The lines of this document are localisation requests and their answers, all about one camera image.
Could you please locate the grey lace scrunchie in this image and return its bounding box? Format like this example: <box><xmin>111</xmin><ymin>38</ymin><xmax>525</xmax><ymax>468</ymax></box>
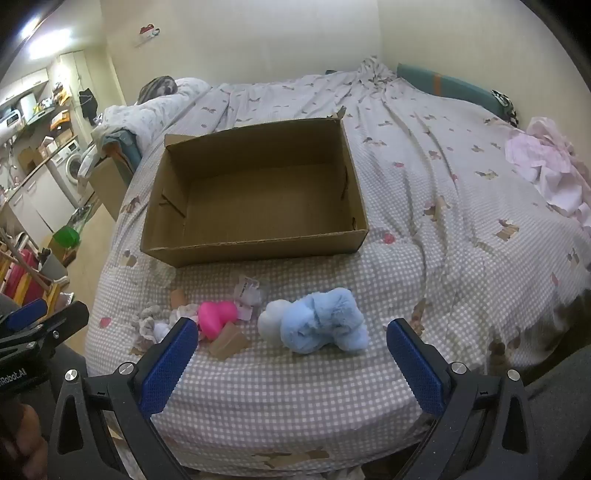
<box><xmin>130</xmin><ymin>305</ymin><xmax>162</xmax><ymax>356</ymax></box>

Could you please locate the black hanging garment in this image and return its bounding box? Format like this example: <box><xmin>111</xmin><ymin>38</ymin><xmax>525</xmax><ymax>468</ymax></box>
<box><xmin>78</xmin><ymin>89</ymin><xmax>100</xmax><ymax>120</ymax></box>

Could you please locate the cardboard box beside bed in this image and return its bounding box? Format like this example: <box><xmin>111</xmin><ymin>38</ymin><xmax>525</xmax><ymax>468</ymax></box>
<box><xmin>88</xmin><ymin>154</ymin><xmax>134</xmax><ymax>222</ymax></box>

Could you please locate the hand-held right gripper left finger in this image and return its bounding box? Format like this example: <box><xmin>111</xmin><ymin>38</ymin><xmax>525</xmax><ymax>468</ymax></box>
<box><xmin>48</xmin><ymin>318</ymin><xmax>199</xmax><ymax>480</ymax></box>

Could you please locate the light blue plush toy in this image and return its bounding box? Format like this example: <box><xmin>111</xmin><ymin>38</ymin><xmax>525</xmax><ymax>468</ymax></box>
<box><xmin>281</xmin><ymin>287</ymin><xmax>370</xmax><ymax>355</ymax></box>

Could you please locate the teal cushion with orange stripe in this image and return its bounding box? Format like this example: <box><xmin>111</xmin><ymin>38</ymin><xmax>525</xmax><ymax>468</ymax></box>
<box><xmin>396</xmin><ymin>63</ymin><xmax>504</xmax><ymax>116</ymax></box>

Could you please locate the grey bin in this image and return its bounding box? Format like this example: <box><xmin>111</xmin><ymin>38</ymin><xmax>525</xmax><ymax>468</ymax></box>
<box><xmin>39</xmin><ymin>254</ymin><xmax>70</xmax><ymax>283</ymax></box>

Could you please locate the white lace scrunchie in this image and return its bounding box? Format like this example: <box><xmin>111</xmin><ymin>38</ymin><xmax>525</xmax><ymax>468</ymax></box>
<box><xmin>152</xmin><ymin>305</ymin><xmax>197</xmax><ymax>344</ymax></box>

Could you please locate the cluttered wooden shelf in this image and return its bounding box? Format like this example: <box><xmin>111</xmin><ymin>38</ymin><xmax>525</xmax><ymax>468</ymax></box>
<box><xmin>28</xmin><ymin>83</ymin><xmax>77</xmax><ymax>139</ymax></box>

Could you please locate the white printed duvet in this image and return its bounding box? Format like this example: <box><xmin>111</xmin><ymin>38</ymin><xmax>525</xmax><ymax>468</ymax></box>
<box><xmin>91</xmin><ymin>78</ymin><xmax>213</xmax><ymax>153</ymax></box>

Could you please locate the white washing machine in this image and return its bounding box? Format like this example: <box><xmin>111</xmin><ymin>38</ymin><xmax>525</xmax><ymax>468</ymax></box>
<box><xmin>51</xmin><ymin>141</ymin><xmax>88</xmax><ymax>204</ymax></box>

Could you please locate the person's left hand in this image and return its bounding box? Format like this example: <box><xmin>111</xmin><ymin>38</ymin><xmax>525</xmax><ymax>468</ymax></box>
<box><xmin>0</xmin><ymin>401</ymin><xmax>49</xmax><ymax>480</ymax></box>

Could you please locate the cardboard box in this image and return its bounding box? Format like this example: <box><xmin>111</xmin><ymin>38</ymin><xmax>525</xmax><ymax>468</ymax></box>
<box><xmin>140</xmin><ymin>105</ymin><xmax>370</xmax><ymax>268</ymax></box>
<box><xmin>88</xmin><ymin>154</ymin><xmax>134</xmax><ymax>222</ymax></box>

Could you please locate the white cabinet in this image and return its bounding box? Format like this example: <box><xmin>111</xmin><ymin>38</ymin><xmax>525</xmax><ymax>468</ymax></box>
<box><xmin>7</xmin><ymin>161</ymin><xmax>77</xmax><ymax>236</ymax></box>

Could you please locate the green bucket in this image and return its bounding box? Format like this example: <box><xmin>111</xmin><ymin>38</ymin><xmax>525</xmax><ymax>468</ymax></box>
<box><xmin>52</xmin><ymin>226</ymin><xmax>80</xmax><ymax>254</ymax></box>

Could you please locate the checked printed bedsheet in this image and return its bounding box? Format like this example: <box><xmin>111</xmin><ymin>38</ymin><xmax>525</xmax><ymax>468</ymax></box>
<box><xmin>85</xmin><ymin>58</ymin><xmax>591</xmax><ymax>476</ymax></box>

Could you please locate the brown foam block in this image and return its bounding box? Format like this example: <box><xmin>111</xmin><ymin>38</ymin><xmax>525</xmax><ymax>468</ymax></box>
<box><xmin>206</xmin><ymin>322</ymin><xmax>251</xmax><ymax>358</ymax></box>

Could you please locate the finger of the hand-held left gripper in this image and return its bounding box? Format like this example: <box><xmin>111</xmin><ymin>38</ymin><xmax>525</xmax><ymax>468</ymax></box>
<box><xmin>0</xmin><ymin>298</ymin><xmax>49</xmax><ymax>334</ymax></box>
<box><xmin>0</xmin><ymin>301</ymin><xmax>90</xmax><ymax>357</ymax></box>

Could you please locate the pink storage container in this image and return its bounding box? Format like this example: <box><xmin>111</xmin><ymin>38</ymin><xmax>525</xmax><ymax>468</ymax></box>
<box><xmin>0</xmin><ymin>249</ymin><xmax>43</xmax><ymax>305</ymax></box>

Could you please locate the pink crumpled cloth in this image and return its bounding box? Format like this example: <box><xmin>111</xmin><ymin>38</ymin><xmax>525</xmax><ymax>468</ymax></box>
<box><xmin>505</xmin><ymin>116</ymin><xmax>591</xmax><ymax>232</ymax></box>

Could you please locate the black and white checked item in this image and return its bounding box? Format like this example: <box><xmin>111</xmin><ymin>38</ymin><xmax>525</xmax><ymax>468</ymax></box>
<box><xmin>492</xmin><ymin>89</ymin><xmax>520</xmax><ymax>127</ymax></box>

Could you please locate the grey striped pillow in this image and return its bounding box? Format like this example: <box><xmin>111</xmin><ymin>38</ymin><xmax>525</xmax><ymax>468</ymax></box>
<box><xmin>137</xmin><ymin>75</ymin><xmax>178</xmax><ymax>103</ymax></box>

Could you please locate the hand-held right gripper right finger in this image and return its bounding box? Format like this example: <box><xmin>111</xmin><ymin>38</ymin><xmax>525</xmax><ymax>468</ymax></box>
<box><xmin>387</xmin><ymin>318</ymin><xmax>541</xmax><ymax>480</ymax></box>

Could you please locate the white soft ball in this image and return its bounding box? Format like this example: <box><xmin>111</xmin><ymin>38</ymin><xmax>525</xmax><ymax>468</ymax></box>
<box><xmin>257</xmin><ymin>299</ymin><xmax>289</xmax><ymax>344</ymax></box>

